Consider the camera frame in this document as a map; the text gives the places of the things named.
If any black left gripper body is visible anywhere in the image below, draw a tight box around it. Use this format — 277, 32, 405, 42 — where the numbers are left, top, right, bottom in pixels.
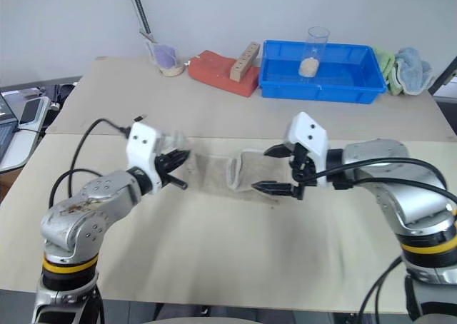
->
154, 153, 174, 188

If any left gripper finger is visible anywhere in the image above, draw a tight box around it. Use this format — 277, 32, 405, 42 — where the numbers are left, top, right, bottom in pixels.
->
161, 173, 189, 191
164, 149, 191, 172

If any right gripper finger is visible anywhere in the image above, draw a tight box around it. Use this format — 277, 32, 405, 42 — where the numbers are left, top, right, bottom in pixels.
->
251, 181, 298, 197
263, 143, 296, 159

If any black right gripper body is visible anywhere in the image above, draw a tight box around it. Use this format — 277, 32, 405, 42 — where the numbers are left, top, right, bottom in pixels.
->
289, 143, 318, 201

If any beige towel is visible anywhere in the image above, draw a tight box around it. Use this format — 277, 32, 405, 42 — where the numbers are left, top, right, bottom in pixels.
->
156, 130, 292, 206

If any blue plastic bin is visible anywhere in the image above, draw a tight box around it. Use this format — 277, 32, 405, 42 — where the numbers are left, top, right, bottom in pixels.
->
258, 39, 388, 105

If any beige sponge lump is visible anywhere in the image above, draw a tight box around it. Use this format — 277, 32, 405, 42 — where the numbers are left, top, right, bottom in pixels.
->
298, 57, 320, 78

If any red brick block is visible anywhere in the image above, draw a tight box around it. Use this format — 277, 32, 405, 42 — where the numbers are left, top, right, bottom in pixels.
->
187, 50, 261, 98

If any wooden block with holes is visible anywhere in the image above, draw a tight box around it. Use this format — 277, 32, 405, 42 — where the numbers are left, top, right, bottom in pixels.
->
229, 41, 260, 83

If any purple fluffy ball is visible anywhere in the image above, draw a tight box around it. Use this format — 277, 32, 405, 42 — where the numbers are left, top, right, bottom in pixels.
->
152, 44, 178, 69

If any clear plastic cup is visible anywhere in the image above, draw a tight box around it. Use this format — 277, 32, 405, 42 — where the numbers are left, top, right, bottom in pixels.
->
298, 26, 331, 79

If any black desk clutter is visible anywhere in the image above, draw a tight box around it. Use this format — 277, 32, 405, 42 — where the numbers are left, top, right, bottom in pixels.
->
41, 82, 79, 111

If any green cloth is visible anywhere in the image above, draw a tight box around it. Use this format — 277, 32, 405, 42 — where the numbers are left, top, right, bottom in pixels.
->
372, 45, 403, 97

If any black smartphone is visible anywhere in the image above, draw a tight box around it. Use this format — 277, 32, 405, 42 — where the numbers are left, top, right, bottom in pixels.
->
17, 98, 43, 126

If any light blue cloth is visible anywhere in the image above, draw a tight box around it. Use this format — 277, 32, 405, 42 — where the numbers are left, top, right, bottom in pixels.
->
391, 46, 437, 97

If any ribbed metal rod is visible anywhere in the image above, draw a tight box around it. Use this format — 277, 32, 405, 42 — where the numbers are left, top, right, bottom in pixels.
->
126, 0, 156, 44

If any open laptop computer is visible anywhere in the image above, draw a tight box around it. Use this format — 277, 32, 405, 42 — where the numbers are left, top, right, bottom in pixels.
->
0, 91, 19, 163

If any black slanted pole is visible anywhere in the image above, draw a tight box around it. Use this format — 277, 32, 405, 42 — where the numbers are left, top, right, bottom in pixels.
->
429, 55, 457, 97

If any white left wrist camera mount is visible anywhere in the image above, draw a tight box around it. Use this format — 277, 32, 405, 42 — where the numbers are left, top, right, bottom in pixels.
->
126, 122, 162, 196

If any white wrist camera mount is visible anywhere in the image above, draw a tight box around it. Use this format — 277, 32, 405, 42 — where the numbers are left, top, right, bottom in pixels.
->
126, 122, 162, 196
283, 111, 329, 188

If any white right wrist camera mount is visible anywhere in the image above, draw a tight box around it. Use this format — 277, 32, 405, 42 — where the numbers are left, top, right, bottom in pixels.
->
283, 111, 329, 188

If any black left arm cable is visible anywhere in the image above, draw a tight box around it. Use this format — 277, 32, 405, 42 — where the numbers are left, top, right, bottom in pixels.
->
49, 118, 131, 209

